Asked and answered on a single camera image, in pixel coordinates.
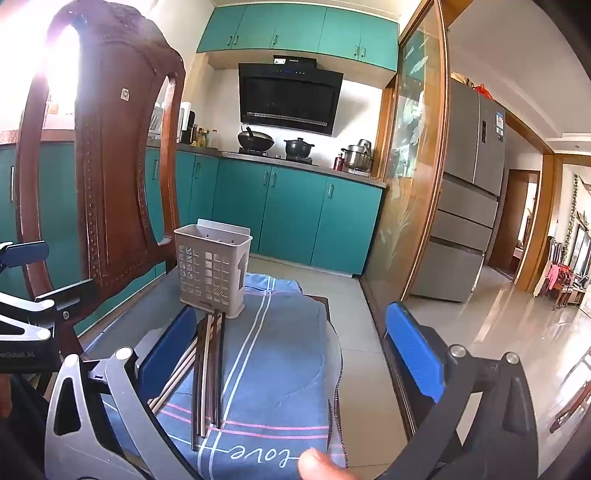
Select grey plastic utensil holder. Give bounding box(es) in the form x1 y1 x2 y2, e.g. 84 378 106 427
174 219 254 320

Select black wok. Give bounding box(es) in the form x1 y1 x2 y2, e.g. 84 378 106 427
237 126 276 153

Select pale wooden chopstick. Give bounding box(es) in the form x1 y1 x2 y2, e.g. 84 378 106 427
148 340 198 407
152 346 199 413

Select wooden folding chair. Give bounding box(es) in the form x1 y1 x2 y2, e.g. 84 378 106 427
549 346 591 435

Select wooden living room chairs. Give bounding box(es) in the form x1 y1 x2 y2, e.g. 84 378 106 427
536 233 591 317

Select teal lower kitchen cabinets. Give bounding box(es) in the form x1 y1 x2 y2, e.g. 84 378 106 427
0 141 387 335

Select green hanging vine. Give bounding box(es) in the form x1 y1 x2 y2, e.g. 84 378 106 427
564 174 581 261

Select cluster of condiment bottles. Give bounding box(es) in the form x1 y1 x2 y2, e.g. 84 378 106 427
193 124 221 149

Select bright kitchen window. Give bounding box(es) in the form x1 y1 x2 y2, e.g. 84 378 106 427
0 18 84 132

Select gas stove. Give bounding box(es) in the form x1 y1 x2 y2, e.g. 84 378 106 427
238 148 320 166

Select carved wooden chair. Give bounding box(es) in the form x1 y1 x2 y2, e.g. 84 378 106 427
14 0 188 356

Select grey kitchen countertop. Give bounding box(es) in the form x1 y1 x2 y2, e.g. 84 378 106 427
148 141 389 189

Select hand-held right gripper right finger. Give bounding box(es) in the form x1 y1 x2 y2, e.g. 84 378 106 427
376 301 543 480

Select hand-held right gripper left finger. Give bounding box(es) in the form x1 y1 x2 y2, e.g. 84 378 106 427
44 305 204 480

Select person's right hand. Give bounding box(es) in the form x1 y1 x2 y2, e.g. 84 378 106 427
298 448 356 480

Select white kitchen appliance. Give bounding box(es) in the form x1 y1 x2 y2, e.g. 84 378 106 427
179 102 197 145

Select black cooking pot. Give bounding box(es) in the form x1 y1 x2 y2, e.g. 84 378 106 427
283 137 315 161

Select teal upper kitchen cabinets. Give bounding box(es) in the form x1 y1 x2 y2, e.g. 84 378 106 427
196 4 400 72

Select glass sliding door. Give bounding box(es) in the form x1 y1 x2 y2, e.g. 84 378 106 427
360 0 451 305

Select silver refrigerator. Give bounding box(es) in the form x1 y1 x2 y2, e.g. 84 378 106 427
409 78 506 303

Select stainless steel pot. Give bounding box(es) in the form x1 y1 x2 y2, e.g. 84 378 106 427
341 139 375 172

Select wooden doorway frame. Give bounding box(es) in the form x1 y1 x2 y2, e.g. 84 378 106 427
487 168 555 291

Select black range hood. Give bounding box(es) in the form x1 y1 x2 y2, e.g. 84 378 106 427
238 54 345 137

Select teal kitchen cabinets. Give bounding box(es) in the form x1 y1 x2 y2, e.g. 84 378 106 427
196 4 400 72
0 141 387 335

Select blue striped towel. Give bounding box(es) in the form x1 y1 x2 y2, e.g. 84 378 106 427
99 272 349 480

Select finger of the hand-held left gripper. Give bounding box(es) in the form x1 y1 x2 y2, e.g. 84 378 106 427
0 278 99 342
0 240 51 278

